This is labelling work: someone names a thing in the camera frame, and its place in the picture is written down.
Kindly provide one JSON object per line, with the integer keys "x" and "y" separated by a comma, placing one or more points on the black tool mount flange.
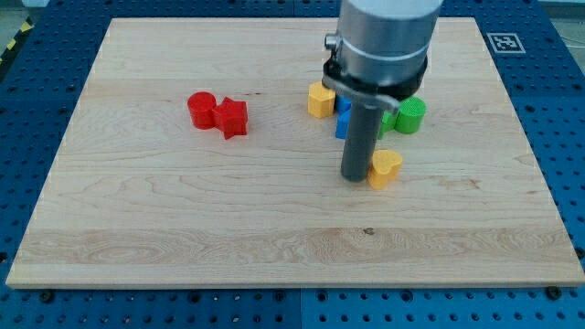
{"x": 371, "y": 95}

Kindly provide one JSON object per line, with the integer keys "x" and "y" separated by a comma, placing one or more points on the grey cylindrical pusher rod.
{"x": 361, "y": 137}

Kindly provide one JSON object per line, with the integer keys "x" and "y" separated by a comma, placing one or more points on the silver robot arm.
{"x": 378, "y": 57}

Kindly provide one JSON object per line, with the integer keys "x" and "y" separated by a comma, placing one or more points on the wooden board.
{"x": 139, "y": 198}

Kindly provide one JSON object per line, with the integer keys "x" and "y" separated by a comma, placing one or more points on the yellow hexagon block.
{"x": 321, "y": 101}

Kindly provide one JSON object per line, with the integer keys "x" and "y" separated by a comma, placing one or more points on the green block behind rod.
{"x": 388, "y": 122}

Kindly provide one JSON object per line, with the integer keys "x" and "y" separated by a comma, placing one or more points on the blue block lower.
{"x": 342, "y": 122}

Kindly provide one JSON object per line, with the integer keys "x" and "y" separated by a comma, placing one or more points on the blue block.
{"x": 342, "y": 122}
{"x": 342, "y": 104}

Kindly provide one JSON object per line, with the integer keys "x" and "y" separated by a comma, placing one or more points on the blue block upper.
{"x": 342, "y": 104}

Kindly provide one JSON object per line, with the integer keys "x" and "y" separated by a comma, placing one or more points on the yellow heart block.
{"x": 384, "y": 168}

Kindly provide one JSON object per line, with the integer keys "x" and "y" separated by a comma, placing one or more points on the green cylinder block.
{"x": 411, "y": 114}

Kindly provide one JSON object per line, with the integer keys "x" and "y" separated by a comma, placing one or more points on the red star block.
{"x": 231, "y": 117}

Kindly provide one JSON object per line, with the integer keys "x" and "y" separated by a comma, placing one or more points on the red cylinder block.
{"x": 201, "y": 105}

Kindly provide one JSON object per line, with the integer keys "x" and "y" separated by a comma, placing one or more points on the white fiducial marker tag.
{"x": 505, "y": 43}

